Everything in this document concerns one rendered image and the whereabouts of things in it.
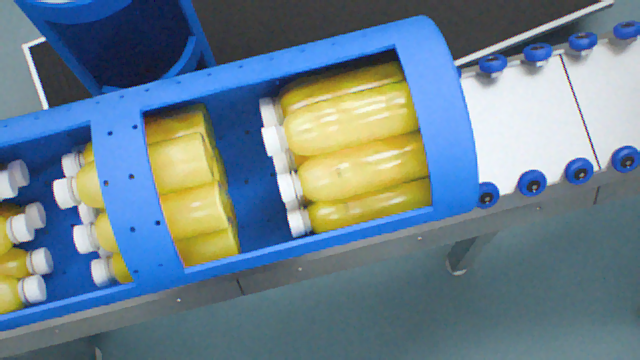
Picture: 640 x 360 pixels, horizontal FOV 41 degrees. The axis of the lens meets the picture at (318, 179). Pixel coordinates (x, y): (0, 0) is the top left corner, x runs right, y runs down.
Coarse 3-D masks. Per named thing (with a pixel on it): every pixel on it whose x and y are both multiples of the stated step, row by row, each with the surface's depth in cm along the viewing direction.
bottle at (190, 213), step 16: (176, 192) 116; (192, 192) 115; (208, 192) 115; (176, 208) 115; (192, 208) 115; (208, 208) 115; (224, 208) 120; (96, 224) 116; (176, 224) 115; (192, 224) 115; (208, 224) 115; (224, 224) 116; (96, 240) 116; (112, 240) 115; (176, 240) 117
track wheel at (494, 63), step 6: (480, 60) 138; (486, 60) 137; (492, 60) 137; (498, 60) 136; (504, 60) 136; (480, 66) 137; (486, 66) 136; (492, 66) 136; (498, 66) 136; (504, 66) 136; (486, 72) 137; (492, 72) 136
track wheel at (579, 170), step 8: (576, 160) 131; (584, 160) 131; (568, 168) 131; (576, 168) 131; (584, 168) 131; (592, 168) 132; (568, 176) 132; (576, 176) 132; (584, 176) 132; (576, 184) 133
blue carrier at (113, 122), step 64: (256, 64) 114; (320, 64) 112; (448, 64) 109; (0, 128) 114; (64, 128) 111; (128, 128) 109; (256, 128) 134; (448, 128) 108; (128, 192) 107; (256, 192) 134; (448, 192) 112; (64, 256) 133; (128, 256) 109; (256, 256) 115; (0, 320) 114
